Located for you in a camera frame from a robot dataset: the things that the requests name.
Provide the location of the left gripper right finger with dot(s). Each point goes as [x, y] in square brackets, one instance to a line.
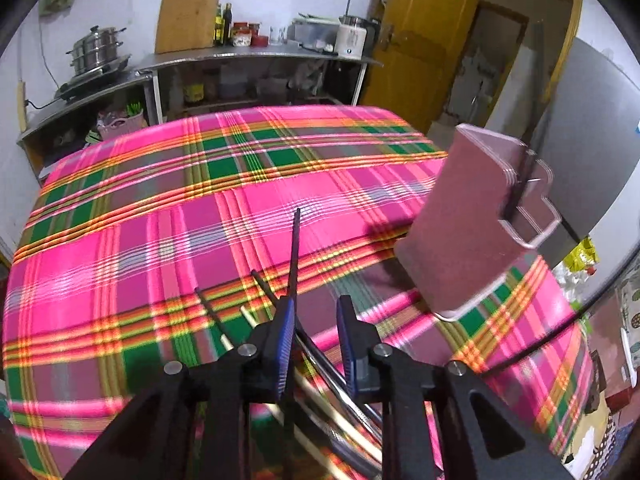
[361, 347]

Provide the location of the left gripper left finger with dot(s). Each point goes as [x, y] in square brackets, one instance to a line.
[265, 375]

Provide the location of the black chopstick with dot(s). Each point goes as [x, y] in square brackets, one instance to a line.
[342, 436]
[293, 270]
[337, 384]
[525, 170]
[226, 337]

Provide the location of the metal kitchen shelf table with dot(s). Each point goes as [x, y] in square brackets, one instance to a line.
[198, 82]

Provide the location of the pink plaid tablecloth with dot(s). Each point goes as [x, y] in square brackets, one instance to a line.
[101, 288]

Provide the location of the pink plastic utensil basket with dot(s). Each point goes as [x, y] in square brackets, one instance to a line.
[459, 246]

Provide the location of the pink small basket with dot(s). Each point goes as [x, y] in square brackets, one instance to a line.
[122, 125]

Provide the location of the low metal shelf stand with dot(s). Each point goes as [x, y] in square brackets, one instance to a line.
[61, 128]

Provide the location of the grey refrigerator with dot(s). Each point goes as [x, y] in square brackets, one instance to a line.
[592, 147]

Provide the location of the white electric kettle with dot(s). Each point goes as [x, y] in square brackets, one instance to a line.
[356, 37]

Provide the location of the clear plastic storage box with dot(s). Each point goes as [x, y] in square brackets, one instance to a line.
[313, 32]

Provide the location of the clear drinking glass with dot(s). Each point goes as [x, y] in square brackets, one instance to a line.
[277, 36]

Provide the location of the red lidded jar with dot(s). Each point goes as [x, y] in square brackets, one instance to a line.
[241, 35]

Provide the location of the black induction cooker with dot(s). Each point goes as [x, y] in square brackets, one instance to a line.
[93, 78]

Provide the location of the yellow wooden door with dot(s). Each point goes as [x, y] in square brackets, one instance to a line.
[419, 48]

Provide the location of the stainless steel steamer pot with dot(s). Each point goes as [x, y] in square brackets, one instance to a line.
[96, 49]

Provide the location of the wooden cutting board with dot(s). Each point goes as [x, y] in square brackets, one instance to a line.
[185, 25]

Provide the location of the yellow power strip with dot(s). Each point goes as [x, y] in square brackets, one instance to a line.
[21, 105]

